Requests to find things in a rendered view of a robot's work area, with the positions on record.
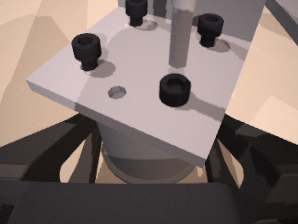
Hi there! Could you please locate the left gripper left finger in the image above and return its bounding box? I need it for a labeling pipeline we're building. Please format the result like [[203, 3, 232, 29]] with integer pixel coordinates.
[[0, 113, 102, 183]]

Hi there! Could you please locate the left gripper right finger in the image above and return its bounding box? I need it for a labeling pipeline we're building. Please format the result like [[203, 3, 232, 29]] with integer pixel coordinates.
[[205, 113, 298, 224]]

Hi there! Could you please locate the grey rectangular tray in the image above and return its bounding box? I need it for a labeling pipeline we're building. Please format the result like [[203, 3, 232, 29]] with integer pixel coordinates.
[[265, 0, 298, 46]]

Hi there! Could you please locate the blue electric screwdriver barrel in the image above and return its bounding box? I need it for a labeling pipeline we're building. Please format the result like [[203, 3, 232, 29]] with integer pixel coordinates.
[[169, 0, 197, 69]]

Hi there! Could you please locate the grey metal bracket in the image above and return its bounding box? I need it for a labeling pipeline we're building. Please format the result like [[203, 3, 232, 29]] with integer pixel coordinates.
[[25, 0, 266, 169]]

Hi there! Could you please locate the black socket head screw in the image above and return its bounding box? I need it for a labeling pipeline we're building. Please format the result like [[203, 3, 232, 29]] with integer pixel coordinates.
[[197, 13, 224, 48], [159, 73, 191, 107], [125, 0, 148, 27], [71, 33, 102, 72]]

